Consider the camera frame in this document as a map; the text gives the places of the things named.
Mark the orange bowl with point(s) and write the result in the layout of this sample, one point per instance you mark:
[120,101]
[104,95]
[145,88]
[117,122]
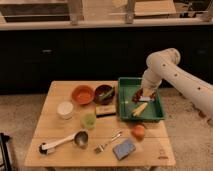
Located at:
[82,94]

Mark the orange fruit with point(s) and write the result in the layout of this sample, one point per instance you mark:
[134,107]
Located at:
[138,132]

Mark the dark brown bowl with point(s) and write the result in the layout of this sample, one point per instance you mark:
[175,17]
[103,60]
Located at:
[104,94]

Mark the green plastic cup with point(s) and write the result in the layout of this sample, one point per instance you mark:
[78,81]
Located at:
[88,121]

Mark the green plastic tray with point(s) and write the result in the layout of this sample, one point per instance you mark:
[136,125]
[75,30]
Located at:
[127,87]

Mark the dark red grapes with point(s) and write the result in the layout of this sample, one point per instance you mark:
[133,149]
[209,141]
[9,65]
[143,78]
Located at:
[137,96]

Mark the black cabinet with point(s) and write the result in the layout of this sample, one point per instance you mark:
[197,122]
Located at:
[30,60]

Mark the blue sponge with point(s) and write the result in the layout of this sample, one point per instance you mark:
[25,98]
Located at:
[123,149]

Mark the white cup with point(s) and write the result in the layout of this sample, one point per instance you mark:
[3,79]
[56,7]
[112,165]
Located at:
[65,110]

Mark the metal ladle white handle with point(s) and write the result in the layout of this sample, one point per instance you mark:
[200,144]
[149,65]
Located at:
[80,139]

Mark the black object at floor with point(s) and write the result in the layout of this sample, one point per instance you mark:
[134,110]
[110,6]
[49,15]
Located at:
[6,161]

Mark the wooden block sponge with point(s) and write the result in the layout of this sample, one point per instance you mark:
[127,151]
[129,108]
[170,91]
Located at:
[107,110]

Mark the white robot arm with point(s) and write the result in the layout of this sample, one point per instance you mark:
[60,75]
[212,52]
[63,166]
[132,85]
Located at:
[163,65]

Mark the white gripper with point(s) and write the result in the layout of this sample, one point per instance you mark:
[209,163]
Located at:
[148,84]

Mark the silver fork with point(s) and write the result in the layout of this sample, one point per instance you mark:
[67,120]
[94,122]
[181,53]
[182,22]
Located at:
[100,148]

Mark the yellow corn cob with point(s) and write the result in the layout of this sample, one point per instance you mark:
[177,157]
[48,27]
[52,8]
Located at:
[139,109]

